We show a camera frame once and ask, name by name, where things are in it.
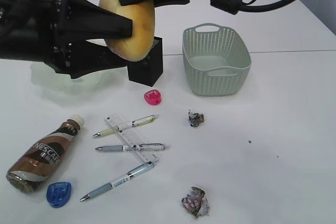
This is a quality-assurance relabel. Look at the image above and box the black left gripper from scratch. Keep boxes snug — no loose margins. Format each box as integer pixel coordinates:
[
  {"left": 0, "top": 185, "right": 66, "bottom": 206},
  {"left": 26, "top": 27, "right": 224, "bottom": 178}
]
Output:
[{"left": 1, "top": 0, "right": 133, "bottom": 79}]

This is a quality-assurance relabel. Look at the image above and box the golden bread roll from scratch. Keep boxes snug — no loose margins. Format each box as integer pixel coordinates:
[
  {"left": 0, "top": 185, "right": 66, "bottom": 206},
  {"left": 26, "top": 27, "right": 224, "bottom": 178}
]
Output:
[{"left": 99, "top": 0, "right": 155, "bottom": 62}]

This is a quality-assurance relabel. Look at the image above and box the small paper ball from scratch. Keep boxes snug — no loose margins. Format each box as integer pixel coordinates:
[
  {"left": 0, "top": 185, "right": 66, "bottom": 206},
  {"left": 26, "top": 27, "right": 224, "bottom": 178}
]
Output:
[{"left": 188, "top": 110, "right": 204, "bottom": 127}]

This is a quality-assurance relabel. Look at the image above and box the brown Nescafe coffee bottle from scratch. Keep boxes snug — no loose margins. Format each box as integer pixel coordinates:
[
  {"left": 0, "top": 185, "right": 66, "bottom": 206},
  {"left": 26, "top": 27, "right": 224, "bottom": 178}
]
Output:
[{"left": 6, "top": 114, "right": 84, "bottom": 194}]

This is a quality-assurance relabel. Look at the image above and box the large paper ball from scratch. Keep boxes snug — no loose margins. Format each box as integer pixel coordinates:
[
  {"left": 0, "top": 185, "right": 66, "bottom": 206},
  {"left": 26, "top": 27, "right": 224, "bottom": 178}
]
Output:
[{"left": 181, "top": 186, "right": 210, "bottom": 218}]

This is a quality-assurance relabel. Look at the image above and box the pale green wavy plate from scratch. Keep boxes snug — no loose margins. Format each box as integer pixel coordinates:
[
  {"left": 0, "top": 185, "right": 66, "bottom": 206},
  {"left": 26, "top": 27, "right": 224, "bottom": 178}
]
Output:
[{"left": 30, "top": 62, "right": 104, "bottom": 95}]

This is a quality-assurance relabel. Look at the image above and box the black mesh pen holder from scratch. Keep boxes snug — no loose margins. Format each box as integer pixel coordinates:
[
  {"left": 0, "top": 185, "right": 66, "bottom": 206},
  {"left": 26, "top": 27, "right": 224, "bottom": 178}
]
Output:
[{"left": 127, "top": 37, "right": 163, "bottom": 87}]

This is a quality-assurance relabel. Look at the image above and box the green plastic woven basket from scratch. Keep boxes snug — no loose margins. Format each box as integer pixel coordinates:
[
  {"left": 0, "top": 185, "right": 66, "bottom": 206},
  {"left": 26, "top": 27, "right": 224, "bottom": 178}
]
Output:
[{"left": 182, "top": 23, "right": 251, "bottom": 96}]

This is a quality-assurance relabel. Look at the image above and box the pink pencil sharpener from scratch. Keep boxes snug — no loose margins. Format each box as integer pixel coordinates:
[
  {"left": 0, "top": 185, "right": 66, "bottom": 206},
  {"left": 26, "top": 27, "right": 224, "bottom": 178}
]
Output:
[{"left": 144, "top": 90, "right": 161, "bottom": 105}]

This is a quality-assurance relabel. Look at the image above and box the cream grip pen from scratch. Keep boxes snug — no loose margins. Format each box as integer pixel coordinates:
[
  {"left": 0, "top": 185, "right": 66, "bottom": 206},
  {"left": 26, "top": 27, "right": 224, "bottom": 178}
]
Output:
[{"left": 92, "top": 115, "right": 159, "bottom": 138}]

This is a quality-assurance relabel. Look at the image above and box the blue grey grip pen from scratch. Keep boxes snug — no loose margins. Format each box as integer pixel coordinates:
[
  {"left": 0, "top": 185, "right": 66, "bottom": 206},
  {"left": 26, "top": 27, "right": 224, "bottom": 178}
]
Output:
[{"left": 80, "top": 162, "right": 155, "bottom": 202}]

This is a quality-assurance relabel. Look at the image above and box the blue pencil sharpener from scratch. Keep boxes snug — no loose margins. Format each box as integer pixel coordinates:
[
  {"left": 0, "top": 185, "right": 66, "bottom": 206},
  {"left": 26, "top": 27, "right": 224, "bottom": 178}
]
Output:
[{"left": 46, "top": 182, "right": 72, "bottom": 208}]

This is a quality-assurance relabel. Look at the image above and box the clear plastic ruler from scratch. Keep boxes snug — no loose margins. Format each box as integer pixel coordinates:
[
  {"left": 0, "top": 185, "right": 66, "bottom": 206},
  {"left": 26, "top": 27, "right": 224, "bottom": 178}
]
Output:
[{"left": 104, "top": 114, "right": 160, "bottom": 164}]

